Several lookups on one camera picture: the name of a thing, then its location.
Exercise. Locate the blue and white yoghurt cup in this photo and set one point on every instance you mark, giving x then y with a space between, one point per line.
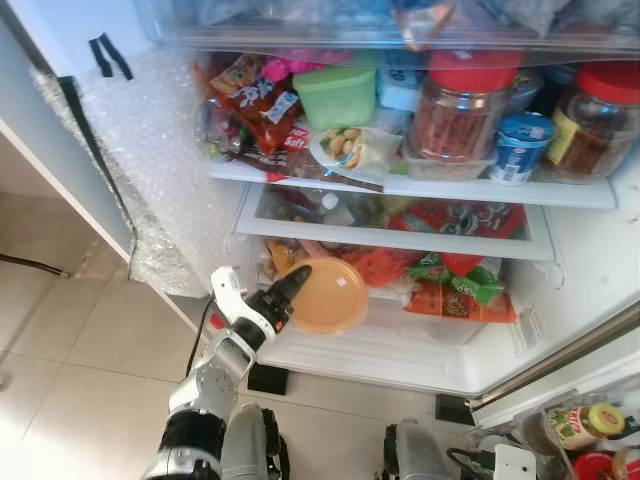
520 148

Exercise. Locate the orange red food packet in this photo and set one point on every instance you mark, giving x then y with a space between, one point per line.
460 305

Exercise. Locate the yellow-lidded glass jar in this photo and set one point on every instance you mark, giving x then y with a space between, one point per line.
585 425

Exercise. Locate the round red lid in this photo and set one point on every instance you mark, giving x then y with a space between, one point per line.
593 467

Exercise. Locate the clear bubble wrap sheet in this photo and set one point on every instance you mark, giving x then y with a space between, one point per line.
150 160

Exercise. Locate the green snack packet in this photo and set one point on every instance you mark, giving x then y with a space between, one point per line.
455 275

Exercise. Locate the shallow clear fridge drawer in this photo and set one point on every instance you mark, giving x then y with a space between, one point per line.
400 240

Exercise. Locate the grey robot leg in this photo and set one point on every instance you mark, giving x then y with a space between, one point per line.
418 455
248 445

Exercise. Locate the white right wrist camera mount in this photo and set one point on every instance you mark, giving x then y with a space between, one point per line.
515 463

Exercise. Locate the deep clear fridge drawer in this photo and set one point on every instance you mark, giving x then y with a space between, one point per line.
420 340

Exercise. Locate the red-lidded jar with yellow label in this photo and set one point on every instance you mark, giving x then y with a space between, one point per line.
600 125

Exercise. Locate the frosted clear fridge bin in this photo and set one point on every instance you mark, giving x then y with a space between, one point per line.
300 25

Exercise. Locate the green plastic food container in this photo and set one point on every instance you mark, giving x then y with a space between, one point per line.
338 98

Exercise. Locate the grey robot right leg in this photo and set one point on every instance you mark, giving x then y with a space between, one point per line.
418 455

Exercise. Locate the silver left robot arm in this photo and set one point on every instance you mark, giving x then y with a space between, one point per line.
205 390

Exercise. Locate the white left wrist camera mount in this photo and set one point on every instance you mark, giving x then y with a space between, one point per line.
232 295

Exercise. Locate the round orange plastic container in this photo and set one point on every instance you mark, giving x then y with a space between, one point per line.
335 295

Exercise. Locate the pink plastic item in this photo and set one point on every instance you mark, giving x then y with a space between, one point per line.
290 68

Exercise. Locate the black fridge foot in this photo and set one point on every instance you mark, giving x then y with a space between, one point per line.
455 410
268 380

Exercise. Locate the pale packet with food picture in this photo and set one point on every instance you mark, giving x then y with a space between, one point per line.
355 150

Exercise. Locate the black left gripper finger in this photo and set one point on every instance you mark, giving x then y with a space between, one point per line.
290 287

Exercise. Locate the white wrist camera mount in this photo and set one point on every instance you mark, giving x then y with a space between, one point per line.
515 463
232 295

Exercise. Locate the white and blue tub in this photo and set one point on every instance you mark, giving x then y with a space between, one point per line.
400 90

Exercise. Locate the red snack packet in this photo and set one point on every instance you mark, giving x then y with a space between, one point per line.
255 100

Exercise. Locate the red-lidded jar of red snacks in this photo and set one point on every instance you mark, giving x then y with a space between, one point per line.
460 115

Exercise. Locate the red and black printed packet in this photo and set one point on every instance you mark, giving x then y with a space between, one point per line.
460 220

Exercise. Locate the clear plastic food tray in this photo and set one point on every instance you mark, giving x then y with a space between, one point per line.
440 168

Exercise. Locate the red mesh produce bag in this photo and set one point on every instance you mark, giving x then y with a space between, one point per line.
385 265

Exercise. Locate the grey robot left leg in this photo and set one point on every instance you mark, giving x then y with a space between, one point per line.
248 445

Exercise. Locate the glass fridge shelf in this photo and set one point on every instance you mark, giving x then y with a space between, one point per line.
450 190

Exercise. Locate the white fridge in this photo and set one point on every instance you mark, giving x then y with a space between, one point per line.
590 270

